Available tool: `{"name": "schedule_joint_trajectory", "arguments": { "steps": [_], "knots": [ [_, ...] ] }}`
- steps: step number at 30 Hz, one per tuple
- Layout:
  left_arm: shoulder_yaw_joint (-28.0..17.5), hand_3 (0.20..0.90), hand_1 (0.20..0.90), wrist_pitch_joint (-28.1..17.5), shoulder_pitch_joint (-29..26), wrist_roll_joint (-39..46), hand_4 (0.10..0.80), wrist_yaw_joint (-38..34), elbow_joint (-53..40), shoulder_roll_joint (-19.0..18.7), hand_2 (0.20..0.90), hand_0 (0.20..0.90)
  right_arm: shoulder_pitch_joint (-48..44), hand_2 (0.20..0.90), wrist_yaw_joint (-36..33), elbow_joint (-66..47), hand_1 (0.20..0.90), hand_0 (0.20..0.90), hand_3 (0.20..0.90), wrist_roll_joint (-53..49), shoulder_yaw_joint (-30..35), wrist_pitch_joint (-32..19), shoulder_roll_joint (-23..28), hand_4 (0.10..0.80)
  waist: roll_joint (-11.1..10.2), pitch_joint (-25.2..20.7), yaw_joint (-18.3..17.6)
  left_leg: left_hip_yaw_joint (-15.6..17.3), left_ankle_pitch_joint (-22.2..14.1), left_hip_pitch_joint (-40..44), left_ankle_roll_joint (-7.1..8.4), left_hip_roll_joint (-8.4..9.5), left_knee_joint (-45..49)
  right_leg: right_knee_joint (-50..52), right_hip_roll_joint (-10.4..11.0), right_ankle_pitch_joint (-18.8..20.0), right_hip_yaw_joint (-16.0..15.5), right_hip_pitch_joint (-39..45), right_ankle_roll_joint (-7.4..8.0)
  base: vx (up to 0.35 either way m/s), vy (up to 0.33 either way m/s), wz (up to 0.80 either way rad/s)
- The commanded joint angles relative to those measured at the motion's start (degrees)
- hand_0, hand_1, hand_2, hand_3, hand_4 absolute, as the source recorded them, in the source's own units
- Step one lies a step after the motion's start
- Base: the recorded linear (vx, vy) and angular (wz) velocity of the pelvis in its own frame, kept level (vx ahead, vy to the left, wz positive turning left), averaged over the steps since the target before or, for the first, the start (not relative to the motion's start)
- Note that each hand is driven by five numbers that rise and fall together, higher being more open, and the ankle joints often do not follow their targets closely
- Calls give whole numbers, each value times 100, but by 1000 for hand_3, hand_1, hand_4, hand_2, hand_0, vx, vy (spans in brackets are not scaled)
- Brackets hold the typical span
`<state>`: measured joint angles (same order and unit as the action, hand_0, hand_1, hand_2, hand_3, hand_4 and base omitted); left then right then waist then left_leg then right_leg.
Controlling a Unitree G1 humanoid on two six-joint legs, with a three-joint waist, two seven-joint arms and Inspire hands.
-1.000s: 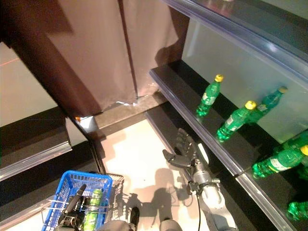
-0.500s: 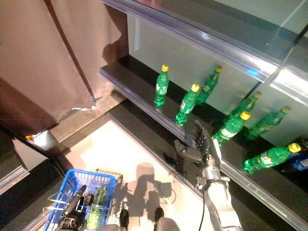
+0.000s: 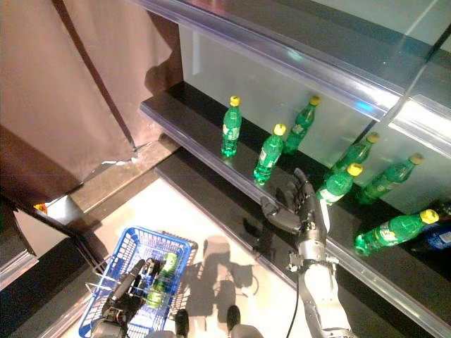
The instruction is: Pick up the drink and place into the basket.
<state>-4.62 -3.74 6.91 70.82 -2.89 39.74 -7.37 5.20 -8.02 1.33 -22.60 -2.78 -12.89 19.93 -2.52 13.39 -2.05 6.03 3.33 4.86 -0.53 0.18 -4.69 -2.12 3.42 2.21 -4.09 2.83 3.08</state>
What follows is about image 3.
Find black left robot foot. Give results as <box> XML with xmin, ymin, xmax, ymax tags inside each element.
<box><xmin>174</xmin><ymin>308</ymin><xmax>190</xmax><ymax>337</ymax></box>

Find dark shelf board clear strip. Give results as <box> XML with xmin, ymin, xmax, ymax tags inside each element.
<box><xmin>154</xmin><ymin>147</ymin><xmax>300</xmax><ymax>288</ymax></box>
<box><xmin>140</xmin><ymin>81</ymin><xmax>330</xmax><ymax>247</ymax></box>
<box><xmin>387</xmin><ymin>45</ymin><xmax>451</xmax><ymax>149</ymax></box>
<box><xmin>253</xmin><ymin>225</ymin><xmax>438</xmax><ymax>338</ymax></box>
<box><xmin>316</xmin><ymin>168</ymin><xmax>451</xmax><ymax>338</ymax></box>
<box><xmin>130</xmin><ymin>0</ymin><xmax>406</xmax><ymax>123</ymax></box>

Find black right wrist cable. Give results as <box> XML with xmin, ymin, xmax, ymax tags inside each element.
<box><xmin>284</xmin><ymin>270</ymin><xmax>301</xmax><ymax>338</ymax></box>

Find black right robot foot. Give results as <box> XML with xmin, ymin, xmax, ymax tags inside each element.
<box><xmin>226</xmin><ymin>304</ymin><xmax>242</xmax><ymax>332</ymax></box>

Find black shelf upright post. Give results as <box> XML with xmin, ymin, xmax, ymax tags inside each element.
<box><xmin>426</xmin><ymin>26</ymin><xmax>451</xmax><ymax>61</ymax></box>

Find blue plastic shopping basket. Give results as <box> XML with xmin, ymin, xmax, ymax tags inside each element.
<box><xmin>78</xmin><ymin>226</ymin><xmax>194</xmax><ymax>338</ymax></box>

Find black robot foot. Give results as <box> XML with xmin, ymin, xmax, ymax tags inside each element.
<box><xmin>226</xmin><ymin>304</ymin><xmax>242</xmax><ymax>332</ymax></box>
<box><xmin>174</xmin><ymin>308</ymin><xmax>190</xmax><ymax>337</ymax></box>

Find dark end shelf unit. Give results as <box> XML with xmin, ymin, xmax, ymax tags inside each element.
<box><xmin>0</xmin><ymin>195</ymin><xmax>110</xmax><ymax>338</ymax></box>

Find brown fabric curtain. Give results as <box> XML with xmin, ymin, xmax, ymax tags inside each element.
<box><xmin>0</xmin><ymin>0</ymin><xmax>184</xmax><ymax>193</ymax></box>

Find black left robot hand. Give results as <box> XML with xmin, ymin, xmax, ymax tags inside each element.
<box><xmin>100</xmin><ymin>258</ymin><xmax>147</xmax><ymax>324</ymax></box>

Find silver right robot leg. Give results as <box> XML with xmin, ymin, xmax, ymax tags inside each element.
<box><xmin>230</xmin><ymin>324</ymin><xmax>265</xmax><ymax>338</ymax></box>

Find green drink bottle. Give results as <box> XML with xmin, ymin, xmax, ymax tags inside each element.
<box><xmin>145</xmin><ymin>251</ymin><xmax>179</xmax><ymax>308</ymax></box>

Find green Sprite bottle yellow cap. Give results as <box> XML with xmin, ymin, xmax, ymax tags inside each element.
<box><xmin>353</xmin><ymin>208</ymin><xmax>440</xmax><ymax>257</ymax></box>
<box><xmin>283</xmin><ymin>95</ymin><xmax>321</xmax><ymax>156</ymax></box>
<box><xmin>220</xmin><ymin>95</ymin><xmax>243</xmax><ymax>158</ymax></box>
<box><xmin>315</xmin><ymin>162</ymin><xmax>364</xmax><ymax>206</ymax></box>
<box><xmin>252</xmin><ymin>123</ymin><xmax>288</xmax><ymax>185</ymax></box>
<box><xmin>332</xmin><ymin>131</ymin><xmax>381</xmax><ymax>174</ymax></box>
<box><xmin>357</xmin><ymin>152</ymin><xmax>425</xmax><ymax>206</ymax></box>

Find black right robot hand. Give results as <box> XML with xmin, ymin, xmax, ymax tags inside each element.
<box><xmin>260</xmin><ymin>168</ymin><xmax>328</xmax><ymax>234</ymax></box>

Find silver tape strip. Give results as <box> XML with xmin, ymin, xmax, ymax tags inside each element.
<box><xmin>93</xmin><ymin>146</ymin><xmax>142</xmax><ymax>172</ymax></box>

